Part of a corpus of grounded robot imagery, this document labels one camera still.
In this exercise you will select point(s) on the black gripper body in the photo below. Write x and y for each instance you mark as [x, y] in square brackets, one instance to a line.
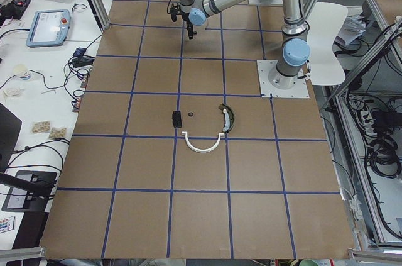
[188, 25]

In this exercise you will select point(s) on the dark green brake shoe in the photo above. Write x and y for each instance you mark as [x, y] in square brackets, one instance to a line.
[229, 118]

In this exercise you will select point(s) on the black plastic block part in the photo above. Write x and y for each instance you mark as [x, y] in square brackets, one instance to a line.
[177, 119]

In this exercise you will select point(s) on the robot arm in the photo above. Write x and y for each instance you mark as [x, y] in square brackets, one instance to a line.
[295, 50]

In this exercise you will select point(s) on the black camera stand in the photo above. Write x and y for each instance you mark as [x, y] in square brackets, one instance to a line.
[29, 191]

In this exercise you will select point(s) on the blue teach pendant near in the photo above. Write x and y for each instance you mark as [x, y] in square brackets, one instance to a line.
[49, 28]

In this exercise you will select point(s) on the white chair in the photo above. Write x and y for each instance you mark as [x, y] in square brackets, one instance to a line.
[325, 20]

